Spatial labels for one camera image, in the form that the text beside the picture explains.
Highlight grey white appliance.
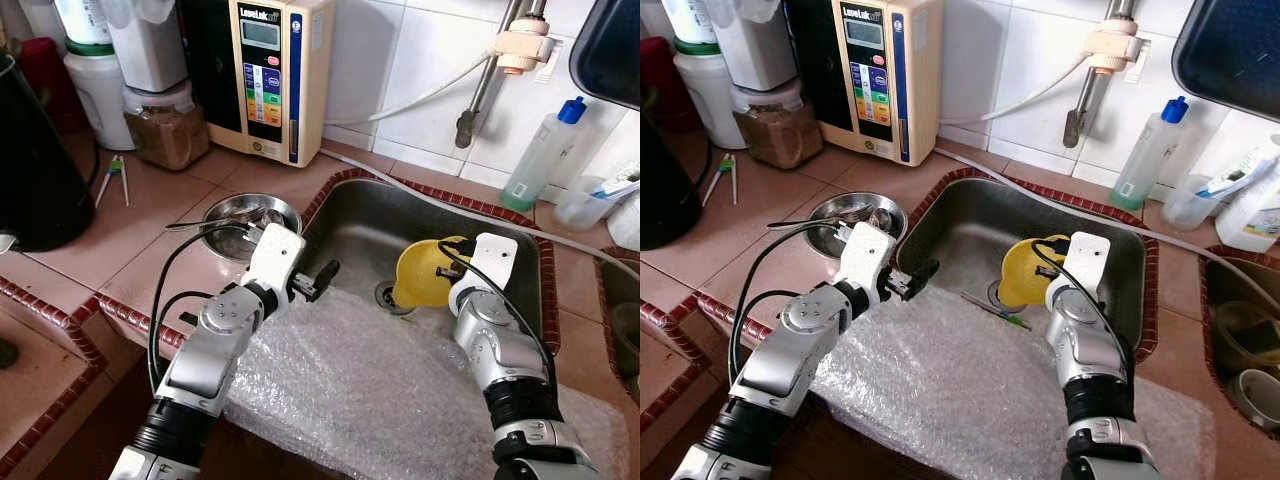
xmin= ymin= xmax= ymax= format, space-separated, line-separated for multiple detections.
xmin=100 ymin=0 xmax=189 ymax=93
xmin=705 ymin=0 xmax=798 ymax=93

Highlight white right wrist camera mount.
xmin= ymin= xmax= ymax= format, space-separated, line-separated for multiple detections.
xmin=465 ymin=233 xmax=519 ymax=296
xmin=1058 ymin=232 xmax=1111 ymax=296

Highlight white canister green band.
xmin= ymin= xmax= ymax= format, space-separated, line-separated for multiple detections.
xmin=660 ymin=0 xmax=746 ymax=151
xmin=52 ymin=0 xmax=136 ymax=151

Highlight jar of brown powder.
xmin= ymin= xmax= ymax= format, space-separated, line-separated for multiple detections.
xmin=730 ymin=80 xmax=823 ymax=171
xmin=122 ymin=80 xmax=211 ymax=171

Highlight stainless steel sink basin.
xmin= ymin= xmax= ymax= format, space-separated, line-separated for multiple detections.
xmin=600 ymin=255 xmax=641 ymax=391
xmin=1205 ymin=255 xmax=1280 ymax=436
xmin=895 ymin=175 xmax=1149 ymax=356
xmin=300 ymin=175 xmax=546 ymax=346

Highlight red container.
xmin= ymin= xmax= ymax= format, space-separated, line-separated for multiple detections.
xmin=15 ymin=38 xmax=79 ymax=136
xmin=640 ymin=38 xmax=691 ymax=131

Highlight toothbrush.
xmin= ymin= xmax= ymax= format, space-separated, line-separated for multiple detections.
xmin=1195 ymin=150 xmax=1280 ymax=199
xmin=590 ymin=165 xmax=641 ymax=201

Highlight clear plastic cup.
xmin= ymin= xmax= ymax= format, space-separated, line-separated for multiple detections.
xmin=555 ymin=175 xmax=626 ymax=233
xmin=1160 ymin=175 xmax=1226 ymax=231

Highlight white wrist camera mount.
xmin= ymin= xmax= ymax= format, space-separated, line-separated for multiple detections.
xmin=1058 ymin=232 xmax=1111 ymax=296
xmin=465 ymin=233 xmax=519 ymax=296
xmin=835 ymin=222 xmax=898 ymax=301
xmin=243 ymin=223 xmax=306 ymax=301

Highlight white green tongs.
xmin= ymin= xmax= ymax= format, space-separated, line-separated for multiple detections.
xmin=95 ymin=155 xmax=131 ymax=209
xmin=702 ymin=153 xmax=739 ymax=208

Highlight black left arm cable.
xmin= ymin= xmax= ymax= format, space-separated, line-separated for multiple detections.
xmin=728 ymin=222 xmax=856 ymax=386
xmin=147 ymin=222 xmax=263 ymax=396

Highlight metal fork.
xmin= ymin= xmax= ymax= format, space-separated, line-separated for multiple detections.
xmin=165 ymin=205 xmax=291 ymax=233
xmin=766 ymin=205 xmax=896 ymax=233

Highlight metal pipe with beige fitting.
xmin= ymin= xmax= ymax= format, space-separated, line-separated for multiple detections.
xmin=455 ymin=0 xmax=556 ymax=149
xmin=1062 ymin=0 xmax=1151 ymax=149

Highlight clear bottle blue cap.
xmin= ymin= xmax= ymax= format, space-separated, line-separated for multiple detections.
xmin=500 ymin=97 xmax=588 ymax=213
xmin=1110 ymin=97 xmax=1191 ymax=211

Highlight white detergent bottle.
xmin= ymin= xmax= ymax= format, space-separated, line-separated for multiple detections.
xmin=1215 ymin=135 xmax=1280 ymax=253
xmin=605 ymin=190 xmax=641 ymax=251

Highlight small white cup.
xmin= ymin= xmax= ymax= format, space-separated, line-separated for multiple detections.
xmin=1228 ymin=368 xmax=1280 ymax=429

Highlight beige water ionizer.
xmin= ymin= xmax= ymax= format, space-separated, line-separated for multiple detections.
xmin=180 ymin=0 xmax=336 ymax=166
xmin=785 ymin=0 xmax=943 ymax=166

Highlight clear bubble wrap sheet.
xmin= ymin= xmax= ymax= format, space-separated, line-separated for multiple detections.
xmin=810 ymin=285 xmax=1216 ymax=480
xmin=225 ymin=285 xmax=631 ymax=480

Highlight dark blue tray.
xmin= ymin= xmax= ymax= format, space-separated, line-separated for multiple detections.
xmin=568 ymin=0 xmax=641 ymax=109
xmin=1172 ymin=0 xmax=1280 ymax=123

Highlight black kettle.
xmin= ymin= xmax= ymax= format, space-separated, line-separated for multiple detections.
xmin=0 ymin=45 xmax=98 ymax=253
xmin=640 ymin=110 xmax=704 ymax=251

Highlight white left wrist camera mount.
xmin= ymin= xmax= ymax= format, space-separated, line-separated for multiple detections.
xmin=243 ymin=223 xmax=306 ymax=301
xmin=835 ymin=222 xmax=898 ymax=301

